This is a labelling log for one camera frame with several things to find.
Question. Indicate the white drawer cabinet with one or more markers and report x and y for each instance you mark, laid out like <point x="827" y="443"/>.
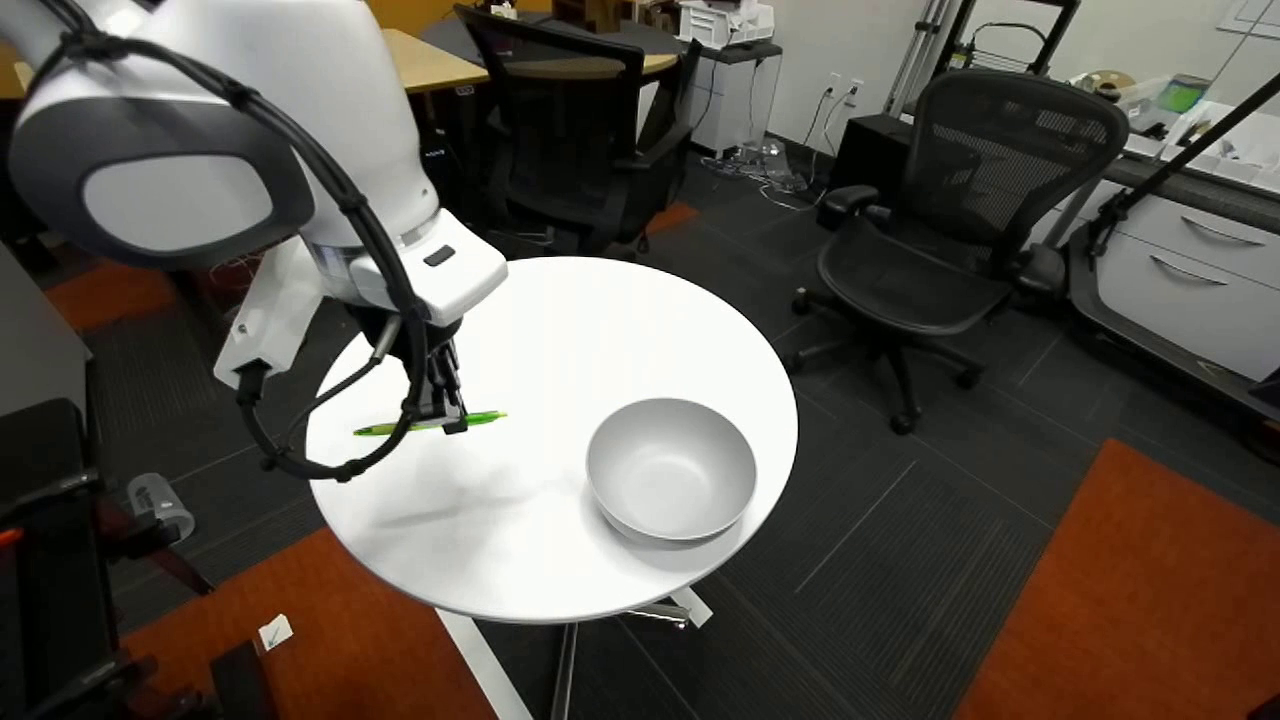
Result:
<point x="1187" y="286"/>

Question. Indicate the grey round bowl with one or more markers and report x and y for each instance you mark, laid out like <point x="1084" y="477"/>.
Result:
<point x="664" y="465"/>

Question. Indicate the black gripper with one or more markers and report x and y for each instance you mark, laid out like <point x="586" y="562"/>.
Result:
<point x="424" y="351"/>

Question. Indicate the green item on counter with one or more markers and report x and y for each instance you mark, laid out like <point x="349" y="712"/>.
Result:
<point x="1182" y="92"/>

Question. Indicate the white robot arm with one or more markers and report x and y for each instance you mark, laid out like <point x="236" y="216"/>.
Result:
<point x="266" y="107"/>

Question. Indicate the white table base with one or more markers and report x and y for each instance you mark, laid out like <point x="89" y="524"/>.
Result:
<point x="485" y="666"/>

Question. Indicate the black equipment cabinet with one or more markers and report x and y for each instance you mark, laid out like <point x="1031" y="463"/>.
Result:
<point x="46" y="535"/>

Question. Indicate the black padded office chair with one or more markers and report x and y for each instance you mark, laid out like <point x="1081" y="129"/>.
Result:
<point x="572" y="123"/>

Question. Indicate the small white tag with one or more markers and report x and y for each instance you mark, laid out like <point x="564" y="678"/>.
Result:
<point x="275" y="632"/>

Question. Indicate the clear plastic cup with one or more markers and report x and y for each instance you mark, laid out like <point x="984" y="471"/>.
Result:
<point x="163" y="506"/>

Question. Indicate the black mesh office chair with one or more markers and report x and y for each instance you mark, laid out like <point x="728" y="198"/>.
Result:
<point x="935" y="255"/>

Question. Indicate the black computer box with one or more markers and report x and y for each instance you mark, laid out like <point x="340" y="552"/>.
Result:
<point x="874" y="154"/>

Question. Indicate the green pen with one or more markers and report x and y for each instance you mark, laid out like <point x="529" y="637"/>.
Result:
<point x="403" y="427"/>

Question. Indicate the wooden desk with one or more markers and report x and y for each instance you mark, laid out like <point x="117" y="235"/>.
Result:
<point x="424" y="57"/>

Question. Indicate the black slanted pole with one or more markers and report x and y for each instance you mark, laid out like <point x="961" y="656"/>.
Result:
<point x="1182" y="154"/>

